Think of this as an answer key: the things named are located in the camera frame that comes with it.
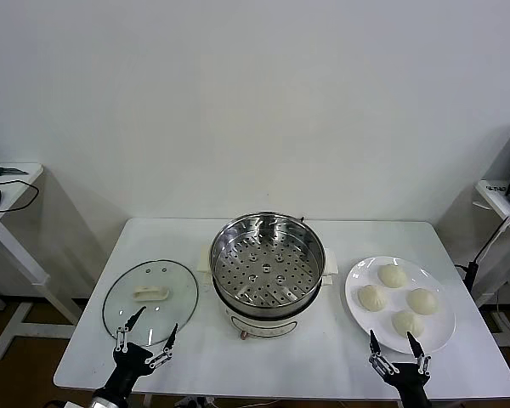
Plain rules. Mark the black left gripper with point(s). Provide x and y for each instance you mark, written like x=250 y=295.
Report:
x=127 y=365

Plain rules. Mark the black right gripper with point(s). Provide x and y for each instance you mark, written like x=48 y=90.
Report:
x=412 y=389

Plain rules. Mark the white steamed baozi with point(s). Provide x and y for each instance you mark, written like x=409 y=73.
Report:
x=372 y=297
x=423 y=302
x=408 y=323
x=393 y=276

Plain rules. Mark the round glass pot lid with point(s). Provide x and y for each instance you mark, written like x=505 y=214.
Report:
x=151 y=292

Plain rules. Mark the steel steamer pot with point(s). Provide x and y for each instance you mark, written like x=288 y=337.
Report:
x=259 y=325

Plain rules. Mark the large white plate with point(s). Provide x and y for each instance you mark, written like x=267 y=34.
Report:
x=442 y=336

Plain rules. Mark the white side table with laptop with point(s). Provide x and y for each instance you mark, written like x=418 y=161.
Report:
x=499 y=204

